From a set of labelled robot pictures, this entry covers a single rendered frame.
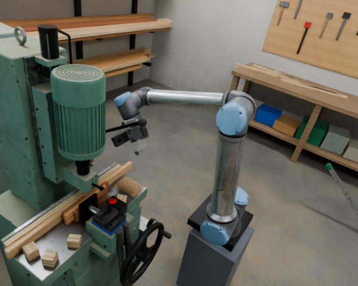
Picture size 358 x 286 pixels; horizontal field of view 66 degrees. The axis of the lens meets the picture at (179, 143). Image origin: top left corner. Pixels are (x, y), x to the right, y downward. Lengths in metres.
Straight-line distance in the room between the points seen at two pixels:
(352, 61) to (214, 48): 1.81
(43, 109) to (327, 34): 3.38
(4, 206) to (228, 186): 1.04
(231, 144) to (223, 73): 3.31
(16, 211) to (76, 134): 0.61
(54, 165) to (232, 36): 3.47
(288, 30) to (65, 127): 3.37
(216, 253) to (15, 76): 1.31
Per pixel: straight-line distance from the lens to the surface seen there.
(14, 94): 1.15
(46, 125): 1.14
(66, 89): 0.95
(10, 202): 1.56
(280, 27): 4.02
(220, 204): 1.32
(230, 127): 1.08
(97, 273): 1.46
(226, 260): 1.69
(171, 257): 2.26
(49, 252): 1.15
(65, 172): 1.26
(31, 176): 1.34
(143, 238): 1.15
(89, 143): 1.05
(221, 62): 4.38
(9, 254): 1.20
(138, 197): 1.38
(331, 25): 3.90
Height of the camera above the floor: 1.86
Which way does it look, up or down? 33 degrees down
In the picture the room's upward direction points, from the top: 10 degrees clockwise
